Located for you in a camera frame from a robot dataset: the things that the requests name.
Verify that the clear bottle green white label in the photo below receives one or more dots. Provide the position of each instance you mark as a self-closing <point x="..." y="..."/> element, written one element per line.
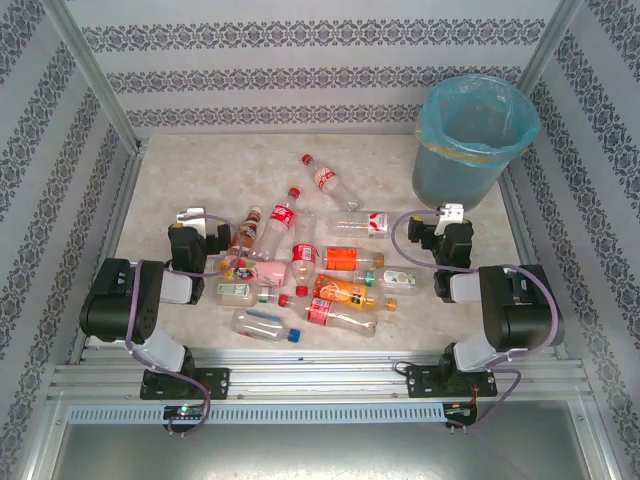
<point x="235" y="292"/>

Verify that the brown label drink bottle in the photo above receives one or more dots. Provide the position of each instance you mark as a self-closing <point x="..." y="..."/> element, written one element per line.
<point x="248" y="229"/>

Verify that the grey plastic bin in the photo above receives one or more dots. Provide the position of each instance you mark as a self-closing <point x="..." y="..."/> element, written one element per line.
<point x="445" y="180"/>

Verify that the pink drink bottle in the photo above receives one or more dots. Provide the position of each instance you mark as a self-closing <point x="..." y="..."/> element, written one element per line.
<point x="260" y="271"/>

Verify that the clear bottle red white label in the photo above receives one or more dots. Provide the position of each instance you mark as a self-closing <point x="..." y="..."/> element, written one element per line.
<point x="377" y="225"/>

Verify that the cola bottle red label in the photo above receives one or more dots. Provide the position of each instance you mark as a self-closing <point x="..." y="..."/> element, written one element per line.
<point x="304" y="254"/>
<point x="280" y="217"/>

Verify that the clear bottle blue cap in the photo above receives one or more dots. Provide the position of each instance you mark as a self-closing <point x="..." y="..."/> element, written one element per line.
<point x="260" y="325"/>

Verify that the clear bottle orange label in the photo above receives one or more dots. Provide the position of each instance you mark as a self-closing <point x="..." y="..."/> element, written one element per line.
<point x="342" y="259"/>

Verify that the orange soda bottle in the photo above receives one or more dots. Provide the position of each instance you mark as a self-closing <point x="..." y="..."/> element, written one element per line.
<point x="340" y="291"/>

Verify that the clear bottle red flower label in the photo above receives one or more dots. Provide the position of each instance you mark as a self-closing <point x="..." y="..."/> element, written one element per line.
<point x="320" y="311"/>

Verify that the small cola bottle red cap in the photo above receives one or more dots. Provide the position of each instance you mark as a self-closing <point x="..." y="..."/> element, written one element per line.
<point x="327" y="179"/>

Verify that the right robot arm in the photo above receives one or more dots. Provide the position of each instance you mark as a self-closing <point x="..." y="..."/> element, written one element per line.
<point x="525" y="320"/>

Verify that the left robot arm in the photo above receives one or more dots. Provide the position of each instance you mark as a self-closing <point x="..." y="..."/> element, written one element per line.
<point x="120" y="300"/>

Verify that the circuit board with green light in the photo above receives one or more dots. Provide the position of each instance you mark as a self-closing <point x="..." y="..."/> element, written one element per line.
<point x="185" y="411"/>

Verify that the small circuit board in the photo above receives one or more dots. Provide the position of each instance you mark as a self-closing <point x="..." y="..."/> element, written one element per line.
<point x="457" y="410"/>

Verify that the grey metal panel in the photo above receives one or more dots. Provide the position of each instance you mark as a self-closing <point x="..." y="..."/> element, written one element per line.
<point x="310" y="450"/>

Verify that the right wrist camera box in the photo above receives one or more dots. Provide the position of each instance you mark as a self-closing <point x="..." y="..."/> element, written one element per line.
<point x="445" y="225"/>

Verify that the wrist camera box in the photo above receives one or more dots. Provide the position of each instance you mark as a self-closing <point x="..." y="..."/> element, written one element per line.
<point x="445" y="225"/>
<point x="196" y="227"/>

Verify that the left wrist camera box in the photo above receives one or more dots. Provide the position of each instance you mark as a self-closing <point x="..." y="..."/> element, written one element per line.
<point x="196" y="227"/>

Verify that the aluminium side rail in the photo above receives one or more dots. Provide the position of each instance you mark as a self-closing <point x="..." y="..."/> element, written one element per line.
<point x="117" y="225"/>
<point x="521" y="225"/>

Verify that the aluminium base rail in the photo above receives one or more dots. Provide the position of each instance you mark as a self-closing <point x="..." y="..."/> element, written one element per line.
<point x="310" y="372"/>

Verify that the aluminium frame post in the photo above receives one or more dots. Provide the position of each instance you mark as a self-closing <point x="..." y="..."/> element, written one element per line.
<point x="95" y="75"/>
<point x="547" y="45"/>

